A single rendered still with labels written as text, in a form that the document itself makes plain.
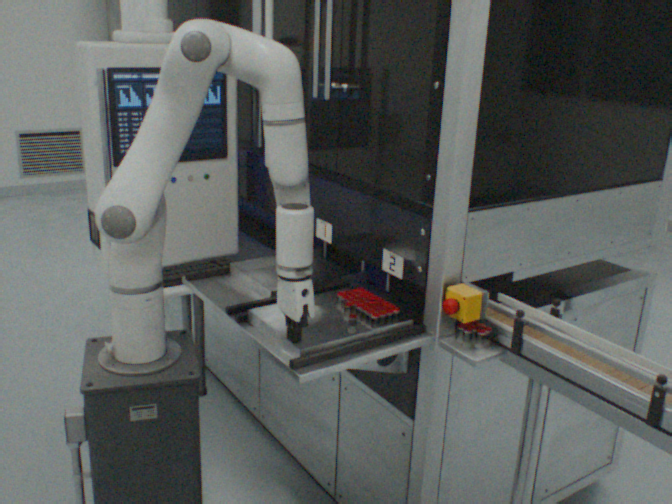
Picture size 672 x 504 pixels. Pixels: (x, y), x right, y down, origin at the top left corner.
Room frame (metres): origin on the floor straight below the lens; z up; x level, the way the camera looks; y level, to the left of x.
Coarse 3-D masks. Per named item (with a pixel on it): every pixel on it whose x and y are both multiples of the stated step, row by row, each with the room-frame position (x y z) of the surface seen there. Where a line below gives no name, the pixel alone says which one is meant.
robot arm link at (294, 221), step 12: (288, 204) 1.42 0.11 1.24; (300, 204) 1.43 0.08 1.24; (276, 216) 1.40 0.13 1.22; (288, 216) 1.37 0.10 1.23; (300, 216) 1.37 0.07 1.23; (312, 216) 1.40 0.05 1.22; (276, 228) 1.40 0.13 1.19; (288, 228) 1.37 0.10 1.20; (300, 228) 1.37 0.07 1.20; (312, 228) 1.40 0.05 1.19; (276, 240) 1.40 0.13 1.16; (288, 240) 1.37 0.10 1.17; (300, 240) 1.37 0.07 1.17; (312, 240) 1.40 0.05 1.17; (276, 252) 1.40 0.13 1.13; (288, 252) 1.37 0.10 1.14; (300, 252) 1.37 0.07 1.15; (312, 252) 1.40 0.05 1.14; (288, 264) 1.37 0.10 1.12; (300, 264) 1.38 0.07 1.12
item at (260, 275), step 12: (240, 264) 1.93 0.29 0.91; (252, 264) 1.95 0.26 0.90; (264, 264) 1.98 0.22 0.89; (324, 264) 2.02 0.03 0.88; (336, 264) 2.03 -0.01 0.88; (240, 276) 1.85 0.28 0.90; (252, 276) 1.89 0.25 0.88; (264, 276) 1.89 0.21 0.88; (276, 276) 1.90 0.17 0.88; (312, 276) 1.91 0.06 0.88; (324, 276) 1.92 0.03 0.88; (336, 276) 1.92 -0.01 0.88; (348, 276) 1.85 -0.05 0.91; (360, 276) 1.88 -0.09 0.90; (252, 288) 1.79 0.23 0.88; (264, 288) 1.73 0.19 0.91; (276, 288) 1.80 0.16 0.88
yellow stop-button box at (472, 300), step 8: (448, 288) 1.49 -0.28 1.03; (456, 288) 1.48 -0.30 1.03; (464, 288) 1.49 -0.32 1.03; (472, 288) 1.49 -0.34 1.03; (480, 288) 1.49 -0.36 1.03; (448, 296) 1.48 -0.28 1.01; (456, 296) 1.46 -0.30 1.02; (464, 296) 1.44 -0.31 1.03; (472, 296) 1.44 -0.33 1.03; (480, 296) 1.46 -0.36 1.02; (464, 304) 1.44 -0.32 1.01; (472, 304) 1.45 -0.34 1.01; (480, 304) 1.46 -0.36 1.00; (464, 312) 1.44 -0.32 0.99; (472, 312) 1.45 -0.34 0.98; (480, 312) 1.47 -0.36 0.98; (464, 320) 1.44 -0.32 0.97; (472, 320) 1.45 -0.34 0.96
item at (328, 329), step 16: (352, 288) 1.75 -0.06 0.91; (272, 304) 1.61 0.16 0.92; (320, 304) 1.69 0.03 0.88; (336, 304) 1.70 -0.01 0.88; (256, 320) 1.53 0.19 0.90; (272, 320) 1.58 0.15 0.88; (320, 320) 1.59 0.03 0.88; (336, 320) 1.59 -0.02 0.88; (272, 336) 1.46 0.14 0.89; (304, 336) 1.49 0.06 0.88; (320, 336) 1.50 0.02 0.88; (336, 336) 1.50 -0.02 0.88; (352, 336) 1.44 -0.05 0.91; (368, 336) 1.47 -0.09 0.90; (288, 352) 1.40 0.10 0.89; (304, 352) 1.36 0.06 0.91
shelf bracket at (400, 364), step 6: (402, 354) 1.60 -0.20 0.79; (408, 354) 1.59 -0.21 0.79; (396, 360) 1.59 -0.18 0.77; (402, 360) 1.60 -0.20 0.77; (360, 366) 1.52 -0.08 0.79; (366, 366) 1.53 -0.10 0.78; (372, 366) 1.54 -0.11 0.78; (378, 366) 1.55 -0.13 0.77; (384, 366) 1.57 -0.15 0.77; (390, 366) 1.58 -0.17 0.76; (396, 366) 1.59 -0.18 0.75; (402, 366) 1.60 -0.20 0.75; (390, 372) 1.58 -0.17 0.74; (396, 372) 1.59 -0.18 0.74
